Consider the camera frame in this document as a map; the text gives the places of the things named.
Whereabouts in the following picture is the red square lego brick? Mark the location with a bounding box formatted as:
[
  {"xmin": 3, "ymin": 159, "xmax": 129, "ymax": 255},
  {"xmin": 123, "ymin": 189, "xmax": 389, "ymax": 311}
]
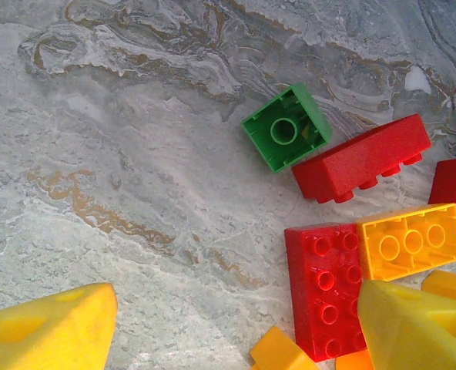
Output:
[{"xmin": 427, "ymin": 156, "xmax": 456, "ymax": 228}]

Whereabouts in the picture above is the yellow long lego brick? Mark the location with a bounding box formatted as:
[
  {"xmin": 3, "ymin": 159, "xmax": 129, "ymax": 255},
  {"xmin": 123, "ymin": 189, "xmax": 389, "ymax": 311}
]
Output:
[{"xmin": 355, "ymin": 203, "xmax": 456, "ymax": 281}]

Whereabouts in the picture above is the yellow square lego brick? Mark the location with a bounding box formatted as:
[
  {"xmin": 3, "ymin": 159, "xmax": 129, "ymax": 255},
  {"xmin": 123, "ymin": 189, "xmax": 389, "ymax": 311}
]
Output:
[
  {"xmin": 421, "ymin": 269, "xmax": 456, "ymax": 305},
  {"xmin": 250, "ymin": 325, "xmax": 321, "ymax": 370},
  {"xmin": 335, "ymin": 348, "xmax": 375, "ymax": 370}
]

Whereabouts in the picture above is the green square lego brick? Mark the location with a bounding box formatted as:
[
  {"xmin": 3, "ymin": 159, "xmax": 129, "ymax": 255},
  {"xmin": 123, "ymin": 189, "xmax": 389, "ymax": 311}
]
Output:
[{"xmin": 240, "ymin": 82, "xmax": 334, "ymax": 174}]

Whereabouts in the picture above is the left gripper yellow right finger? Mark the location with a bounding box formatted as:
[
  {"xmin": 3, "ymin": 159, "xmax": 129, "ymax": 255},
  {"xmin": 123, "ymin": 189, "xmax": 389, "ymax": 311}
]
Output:
[{"xmin": 357, "ymin": 279, "xmax": 456, "ymax": 370}]

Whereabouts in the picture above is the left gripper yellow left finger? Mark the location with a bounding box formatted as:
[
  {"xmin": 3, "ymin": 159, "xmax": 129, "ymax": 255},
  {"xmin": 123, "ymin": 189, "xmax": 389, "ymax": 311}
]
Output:
[{"xmin": 0, "ymin": 282, "xmax": 119, "ymax": 370}]

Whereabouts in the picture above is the red long lego brick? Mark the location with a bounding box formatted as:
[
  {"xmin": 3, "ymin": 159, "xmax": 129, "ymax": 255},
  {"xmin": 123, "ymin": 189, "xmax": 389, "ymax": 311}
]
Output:
[
  {"xmin": 291, "ymin": 113, "xmax": 433, "ymax": 204},
  {"xmin": 283, "ymin": 222, "xmax": 370, "ymax": 363}
]

